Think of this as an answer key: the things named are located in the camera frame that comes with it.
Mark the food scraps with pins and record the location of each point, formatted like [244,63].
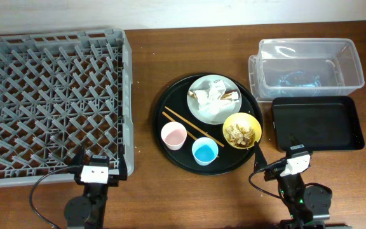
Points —
[239,136]

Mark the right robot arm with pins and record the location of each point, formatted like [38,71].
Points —
[308,203]

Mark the white paper waste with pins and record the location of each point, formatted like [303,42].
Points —
[216,98]

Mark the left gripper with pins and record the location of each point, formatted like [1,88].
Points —
[113,178]

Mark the pink cup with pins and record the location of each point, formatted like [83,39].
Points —
[174,135]

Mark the yellow bowl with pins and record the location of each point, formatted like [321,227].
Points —
[245,120]

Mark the grey dishwasher rack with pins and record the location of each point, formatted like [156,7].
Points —
[57,92]

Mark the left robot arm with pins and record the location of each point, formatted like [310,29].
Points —
[88,209]

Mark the round black tray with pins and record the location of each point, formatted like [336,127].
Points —
[175,98]

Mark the grey plate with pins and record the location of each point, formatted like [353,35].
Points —
[213,119]

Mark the lower wooden chopstick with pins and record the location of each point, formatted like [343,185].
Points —
[174,134]

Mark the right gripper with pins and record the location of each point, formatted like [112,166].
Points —
[260,160]

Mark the blue cup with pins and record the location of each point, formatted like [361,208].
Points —
[205,150]

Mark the black rectangular tray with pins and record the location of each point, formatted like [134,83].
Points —
[321,123]

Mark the wooden chopstick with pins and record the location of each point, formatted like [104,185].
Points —
[194,126]
[174,134]

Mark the upper wooden chopstick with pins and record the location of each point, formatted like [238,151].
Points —
[194,126]

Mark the clear plastic bin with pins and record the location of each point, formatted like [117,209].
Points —
[304,67]

